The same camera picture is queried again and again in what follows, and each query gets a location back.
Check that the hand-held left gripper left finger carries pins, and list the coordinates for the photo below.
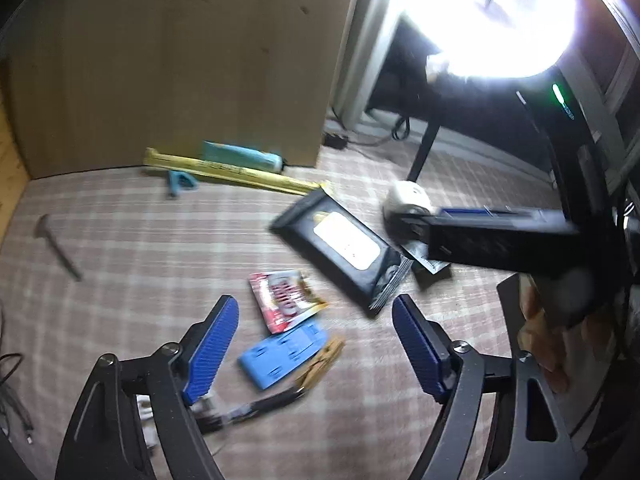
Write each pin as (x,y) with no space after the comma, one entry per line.
(212,350)

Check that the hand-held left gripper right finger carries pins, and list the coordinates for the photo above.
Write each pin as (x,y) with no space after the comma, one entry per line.
(415,350)

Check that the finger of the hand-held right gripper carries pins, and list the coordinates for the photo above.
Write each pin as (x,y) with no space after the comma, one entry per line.
(480,242)
(480,212)

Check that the small dark foil packet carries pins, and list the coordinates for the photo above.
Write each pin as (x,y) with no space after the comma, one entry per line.
(435,272)

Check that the blue plastic case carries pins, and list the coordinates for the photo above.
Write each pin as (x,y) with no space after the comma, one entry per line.
(280,357)

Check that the black tray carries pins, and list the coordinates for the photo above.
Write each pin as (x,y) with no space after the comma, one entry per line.
(510,310)

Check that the white tape roll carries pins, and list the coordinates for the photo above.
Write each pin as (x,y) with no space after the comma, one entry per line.
(407,195)

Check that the black pen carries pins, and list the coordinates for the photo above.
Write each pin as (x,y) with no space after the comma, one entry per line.
(270,402)

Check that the red snack packet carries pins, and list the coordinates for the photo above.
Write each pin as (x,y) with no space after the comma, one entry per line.
(285,300)

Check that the wooden clothespin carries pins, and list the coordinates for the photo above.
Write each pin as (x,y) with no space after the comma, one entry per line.
(320,362)

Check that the black wet wipes pack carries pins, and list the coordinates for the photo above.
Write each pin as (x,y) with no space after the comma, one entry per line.
(310,220)

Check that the blue plastic clip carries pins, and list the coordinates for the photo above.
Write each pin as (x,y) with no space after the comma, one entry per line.
(176,182)

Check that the long yellow packet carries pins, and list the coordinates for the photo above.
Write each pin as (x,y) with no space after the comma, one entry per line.
(225,172)

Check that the teal tube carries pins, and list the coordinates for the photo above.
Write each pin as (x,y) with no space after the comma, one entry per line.
(235,154)

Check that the grey metal tool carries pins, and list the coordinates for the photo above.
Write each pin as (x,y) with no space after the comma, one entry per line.
(45,227)

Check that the person's right hand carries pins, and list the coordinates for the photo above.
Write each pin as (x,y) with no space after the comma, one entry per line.
(555,355)

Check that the black lamp tripod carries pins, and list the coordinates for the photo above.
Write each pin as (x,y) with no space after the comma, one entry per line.
(425,150)

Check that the checked plaid tablecloth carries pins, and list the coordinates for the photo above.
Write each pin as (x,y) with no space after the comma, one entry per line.
(150,260)

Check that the black power adapter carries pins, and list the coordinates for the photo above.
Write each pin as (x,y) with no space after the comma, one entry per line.
(336,140)

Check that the bright round lamp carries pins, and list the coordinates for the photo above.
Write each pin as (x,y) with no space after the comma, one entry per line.
(475,20)

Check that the cardboard box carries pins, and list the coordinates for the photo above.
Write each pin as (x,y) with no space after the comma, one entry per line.
(175,60)

